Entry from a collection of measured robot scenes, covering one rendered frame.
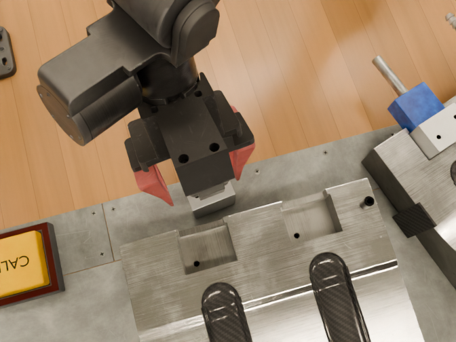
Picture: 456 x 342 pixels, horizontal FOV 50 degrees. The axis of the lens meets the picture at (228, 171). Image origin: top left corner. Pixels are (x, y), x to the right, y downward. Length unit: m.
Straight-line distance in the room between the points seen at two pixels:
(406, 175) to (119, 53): 0.34
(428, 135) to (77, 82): 0.36
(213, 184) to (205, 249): 0.14
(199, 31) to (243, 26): 0.33
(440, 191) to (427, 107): 0.09
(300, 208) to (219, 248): 0.10
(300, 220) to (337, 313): 0.10
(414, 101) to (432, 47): 0.14
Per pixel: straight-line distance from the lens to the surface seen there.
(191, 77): 0.42
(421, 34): 0.71
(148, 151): 0.46
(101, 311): 0.59
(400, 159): 0.57
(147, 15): 0.34
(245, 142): 0.47
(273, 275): 0.48
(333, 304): 0.50
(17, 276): 0.58
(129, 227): 0.59
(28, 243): 0.58
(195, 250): 0.51
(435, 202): 0.57
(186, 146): 0.38
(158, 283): 0.49
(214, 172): 0.38
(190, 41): 0.35
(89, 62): 0.37
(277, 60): 0.65
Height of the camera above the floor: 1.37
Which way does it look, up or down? 75 degrees down
